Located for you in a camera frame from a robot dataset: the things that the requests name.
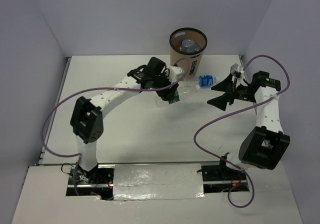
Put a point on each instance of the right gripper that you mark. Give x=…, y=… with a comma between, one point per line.
x=227, y=86

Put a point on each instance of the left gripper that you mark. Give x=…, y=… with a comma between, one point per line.
x=167, y=94

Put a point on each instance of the green label clear bottle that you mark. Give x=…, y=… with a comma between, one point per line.
x=184, y=91

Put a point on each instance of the blue label bottle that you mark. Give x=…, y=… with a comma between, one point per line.
x=207, y=81
x=189, y=46

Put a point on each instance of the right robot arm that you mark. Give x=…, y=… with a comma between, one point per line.
x=265, y=145

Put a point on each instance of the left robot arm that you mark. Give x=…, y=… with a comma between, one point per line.
x=88, y=115

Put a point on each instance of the brown cylindrical paper bin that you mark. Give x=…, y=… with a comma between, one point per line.
x=189, y=62

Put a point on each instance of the shiny silver foil sheet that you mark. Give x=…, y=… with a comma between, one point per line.
x=157, y=182

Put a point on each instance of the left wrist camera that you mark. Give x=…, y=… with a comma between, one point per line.
x=175, y=73

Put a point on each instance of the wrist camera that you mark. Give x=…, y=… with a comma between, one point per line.
x=175, y=73
x=237, y=72

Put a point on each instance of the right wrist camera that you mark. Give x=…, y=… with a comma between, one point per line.
x=237, y=72

